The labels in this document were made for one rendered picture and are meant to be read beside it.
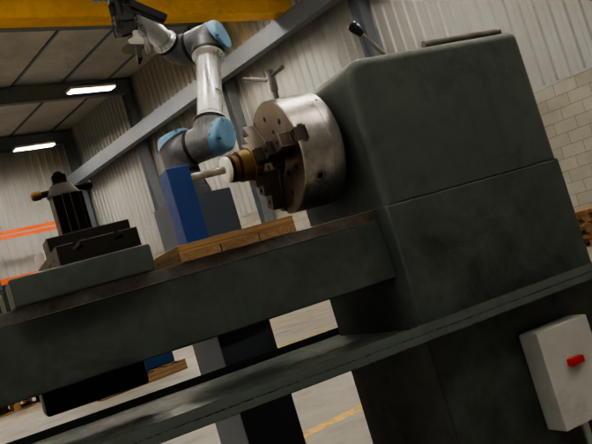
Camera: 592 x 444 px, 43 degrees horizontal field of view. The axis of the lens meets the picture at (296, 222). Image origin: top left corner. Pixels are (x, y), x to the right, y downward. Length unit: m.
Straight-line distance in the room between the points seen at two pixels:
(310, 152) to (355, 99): 0.18
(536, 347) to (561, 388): 0.12
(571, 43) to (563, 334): 11.07
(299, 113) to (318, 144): 0.10
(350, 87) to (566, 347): 0.88
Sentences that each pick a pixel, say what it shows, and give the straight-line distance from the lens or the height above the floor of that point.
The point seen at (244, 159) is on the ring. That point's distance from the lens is 2.00.
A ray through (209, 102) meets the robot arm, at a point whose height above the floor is 1.39.
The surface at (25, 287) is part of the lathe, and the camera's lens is 1.65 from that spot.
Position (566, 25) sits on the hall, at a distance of 13.07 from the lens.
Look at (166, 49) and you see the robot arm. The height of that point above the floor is 1.64.
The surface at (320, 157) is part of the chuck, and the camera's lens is 1.96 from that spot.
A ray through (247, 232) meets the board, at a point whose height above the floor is 0.89.
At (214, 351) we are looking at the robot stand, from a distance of 2.48.
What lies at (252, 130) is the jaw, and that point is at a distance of 2.14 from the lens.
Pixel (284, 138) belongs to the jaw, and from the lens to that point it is 1.95.
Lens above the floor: 0.78
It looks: 3 degrees up
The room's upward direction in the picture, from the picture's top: 17 degrees counter-clockwise
